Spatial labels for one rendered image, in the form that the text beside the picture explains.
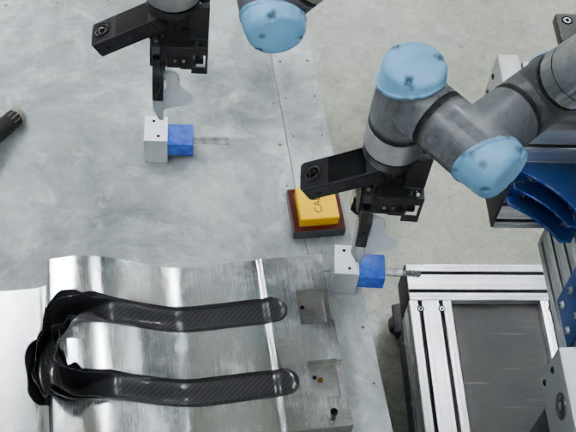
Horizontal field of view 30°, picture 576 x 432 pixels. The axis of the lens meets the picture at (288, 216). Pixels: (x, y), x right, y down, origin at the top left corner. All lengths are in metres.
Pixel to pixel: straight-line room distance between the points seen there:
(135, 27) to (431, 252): 1.32
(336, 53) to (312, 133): 1.25
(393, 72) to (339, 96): 1.69
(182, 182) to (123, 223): 0.12
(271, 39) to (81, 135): 0.53
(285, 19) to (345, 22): 1.80
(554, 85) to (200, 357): 0.57
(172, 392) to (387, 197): 0.37
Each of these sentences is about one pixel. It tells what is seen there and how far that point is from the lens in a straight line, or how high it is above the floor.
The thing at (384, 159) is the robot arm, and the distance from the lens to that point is 1.30.
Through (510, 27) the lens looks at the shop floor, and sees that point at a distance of 3.18.
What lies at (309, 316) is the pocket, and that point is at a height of 0.86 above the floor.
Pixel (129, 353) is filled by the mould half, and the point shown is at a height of 0.92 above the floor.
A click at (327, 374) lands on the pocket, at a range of 1.45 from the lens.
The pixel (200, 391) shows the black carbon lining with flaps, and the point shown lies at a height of 0.88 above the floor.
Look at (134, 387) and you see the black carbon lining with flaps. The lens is 1.38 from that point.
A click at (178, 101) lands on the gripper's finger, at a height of 0.96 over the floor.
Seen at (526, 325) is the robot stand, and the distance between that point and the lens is 2.33.
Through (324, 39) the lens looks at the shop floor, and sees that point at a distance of 3.03.
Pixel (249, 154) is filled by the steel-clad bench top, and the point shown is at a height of 0.80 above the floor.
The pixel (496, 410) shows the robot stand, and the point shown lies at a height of 0.21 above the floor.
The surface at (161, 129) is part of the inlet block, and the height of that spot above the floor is 0.85.
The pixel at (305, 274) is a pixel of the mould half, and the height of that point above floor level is 0.89.
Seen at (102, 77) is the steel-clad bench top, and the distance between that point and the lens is 1.83.
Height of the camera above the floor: 2.15
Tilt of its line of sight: 55 degrees down
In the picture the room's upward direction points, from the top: 8 degrees clockwise
